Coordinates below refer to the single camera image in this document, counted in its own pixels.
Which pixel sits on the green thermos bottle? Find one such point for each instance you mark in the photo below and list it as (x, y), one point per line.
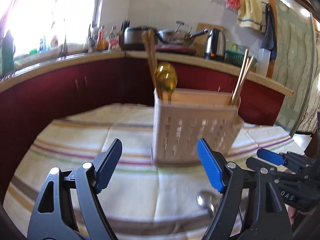
(8, 52)

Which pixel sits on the beige perforated utensil holder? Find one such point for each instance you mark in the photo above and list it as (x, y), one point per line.
(195, 130)

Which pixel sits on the gold metal spoon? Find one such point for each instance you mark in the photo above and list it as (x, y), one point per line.
(166, 76)

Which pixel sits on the rice cooker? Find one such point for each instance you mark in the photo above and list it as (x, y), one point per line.
(135, 37)

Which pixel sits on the stainless electric kettle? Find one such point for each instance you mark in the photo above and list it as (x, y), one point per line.
(215, 45)

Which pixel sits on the green plastic colander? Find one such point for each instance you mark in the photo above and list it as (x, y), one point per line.
(232, 56)

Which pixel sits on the blue label dish soap bottle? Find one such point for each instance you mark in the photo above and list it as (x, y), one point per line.
(43, 44)

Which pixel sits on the orange condiment bottle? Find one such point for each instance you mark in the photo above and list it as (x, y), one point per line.
(102, 40)

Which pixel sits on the green sponge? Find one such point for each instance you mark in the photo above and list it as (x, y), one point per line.
(33, 52)

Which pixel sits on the wooden chopstick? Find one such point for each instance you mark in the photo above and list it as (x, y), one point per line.
(242, 80)
(149, 60)
(153, 47)
(241, 75)
(246, 78)

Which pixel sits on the kitchen window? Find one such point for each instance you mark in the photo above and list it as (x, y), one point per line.
(37, 12)

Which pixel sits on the black knife set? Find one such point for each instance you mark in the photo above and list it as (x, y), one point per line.
(125, 25)

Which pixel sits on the induction cooker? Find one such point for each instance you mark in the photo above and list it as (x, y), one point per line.
(175, 49)

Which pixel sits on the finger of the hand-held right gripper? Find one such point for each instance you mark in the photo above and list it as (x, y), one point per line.
(271, 156)
(253, 163)

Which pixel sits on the clear plastic jug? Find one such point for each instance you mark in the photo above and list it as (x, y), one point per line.
(263, 62)

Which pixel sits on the red kitchen cabinet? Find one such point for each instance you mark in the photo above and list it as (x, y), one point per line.
(62, 92)

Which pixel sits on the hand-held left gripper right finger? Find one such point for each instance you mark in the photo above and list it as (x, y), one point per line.
(210, 165)

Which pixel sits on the striped tablecloth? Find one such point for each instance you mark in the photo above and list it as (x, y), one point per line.
(130, 180)

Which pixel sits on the orange dish soap bottle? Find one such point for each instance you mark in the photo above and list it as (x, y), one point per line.
(54, 42)

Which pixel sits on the kitchen countertop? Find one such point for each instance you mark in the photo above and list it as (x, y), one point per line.
(75, 61)

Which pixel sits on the metal wok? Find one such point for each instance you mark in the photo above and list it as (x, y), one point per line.
(175, 38)

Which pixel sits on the silver metal spoon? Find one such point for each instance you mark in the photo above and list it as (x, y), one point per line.
(206, 201)

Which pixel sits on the dark hanging cloth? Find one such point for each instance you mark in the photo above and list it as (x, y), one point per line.
(269, 37)

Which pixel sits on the wooden cutting board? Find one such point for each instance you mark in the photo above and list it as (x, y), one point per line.
(202, 30)

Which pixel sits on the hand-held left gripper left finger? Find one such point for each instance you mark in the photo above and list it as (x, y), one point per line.
(107, 165)

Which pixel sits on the patterned glass door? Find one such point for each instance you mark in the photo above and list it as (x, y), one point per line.
(295, 67)

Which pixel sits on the pink cloth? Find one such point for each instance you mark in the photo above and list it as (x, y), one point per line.
(233, 1)

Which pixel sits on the yellow towel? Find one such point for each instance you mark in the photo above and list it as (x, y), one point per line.
(250, 12)

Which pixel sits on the red label condiment bottle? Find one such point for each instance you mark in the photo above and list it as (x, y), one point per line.
(113, 40)

